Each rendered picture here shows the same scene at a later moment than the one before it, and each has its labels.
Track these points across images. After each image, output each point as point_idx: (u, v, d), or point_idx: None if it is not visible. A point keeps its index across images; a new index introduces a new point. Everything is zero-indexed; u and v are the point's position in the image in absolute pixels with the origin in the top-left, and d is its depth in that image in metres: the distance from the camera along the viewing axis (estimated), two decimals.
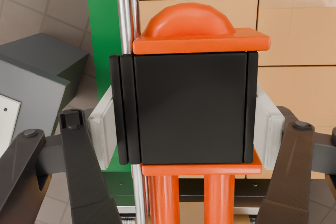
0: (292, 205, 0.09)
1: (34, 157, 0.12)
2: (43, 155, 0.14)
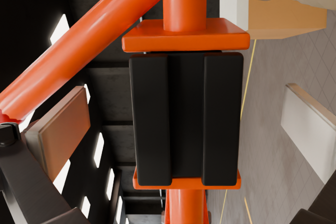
0: None
1: None
2: None
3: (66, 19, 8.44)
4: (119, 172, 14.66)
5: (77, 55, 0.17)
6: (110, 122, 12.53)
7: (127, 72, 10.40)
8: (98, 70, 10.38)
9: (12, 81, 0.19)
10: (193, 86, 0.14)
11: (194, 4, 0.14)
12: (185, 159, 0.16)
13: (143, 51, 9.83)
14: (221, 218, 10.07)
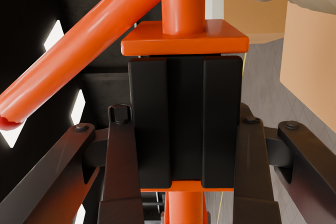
0: (259, 198, 0.09)
1: (81, 150, 0.13)
2: (94, 148, 0.14)
3: (60, 25, 8.46)
4: None
5: (76, 58, 0.17)
6: (106, 128, 12.49)
7: (122, 77, 10.40)
8: (93, 75, 10.37)
9: (11, 84, 0.19)
10: (192, 90, 0.14)
11: (193, 7, 0.14)
12: (184, 162, 0.16)
13: (138, 57, 9.85)
14: None
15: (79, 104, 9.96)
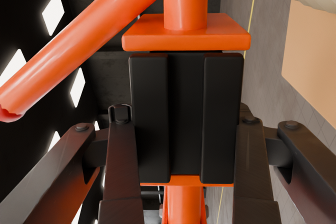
0: (259, 198, 0.09)
1: (81, 150, 0.13)
2: (95, 148, 0.14)
3: None
4: None
5: (77, 51, 0.17)
6: (107, 111, 12.26)
7: (123, 56, 10.16)
8: (93, 54, 10.14)
9: (11, 76, 0.19)
10: (193, 86, 0.14)
11: (195, 3, 0.14)
12: (183, 157, 0.16)
13: None
14: None
15: (79, 82, 9.73)
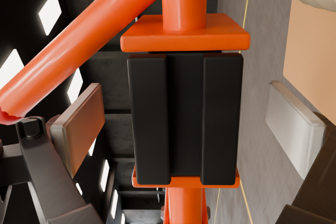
0: (320, 215, 0.09)
1: None
2: None
3: None
4: (114, 164, 14.36)
5: (76, 53, 0.17)
6: (105, 111, 12.27)
7: (120, 56, 10.17)
8: None
9: (11, 78, 0.19)
10: (192, 87, 0.14)
11: (194, 3, 0.14)
12: (184, 158, 0.16)
13: None
14: None
15: (76, 82, 9.75)
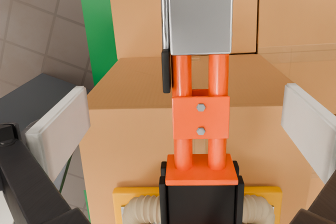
0: None
1: None
2: None
3: None
4: None
5: None
6: None
7: None
8: None
9: None
10: None
11: None
12: None
13: None
14: None
15: None
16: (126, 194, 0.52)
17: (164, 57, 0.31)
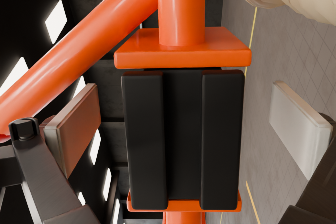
0: (324, 216, 0.08)
1: None
2: None
3: (62, 6, 8.29)
4: (116, 173, 14.25)
5: (68, 69, 0.16)
6: (108, 119, 12.23)
7: None
8: (95, 62, 10.17)
9: (1, 95, 0.18)
10: (190, 105, 0.13)
11: (192, 17, 0.13)
12: (182, 181, 0.15)
13: None
14: None
15: (81, 90, 9.74)
16: None
17: None
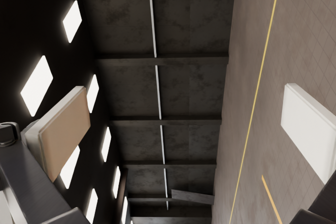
0: None
1: None
2: None
3: (77, 6, 8.48)
4: (124, 170, 14.44)
5: None
6: (118, 117, 12.42)
7: (136, 63, 10.38)
8: (107, 61, 10.36)
9: None
10: None
11: None
12: None
13: (153, 42, 9.84)
14: (232, 211, 9.83)
15: (93, 88, 9.93)
16: None
17: None
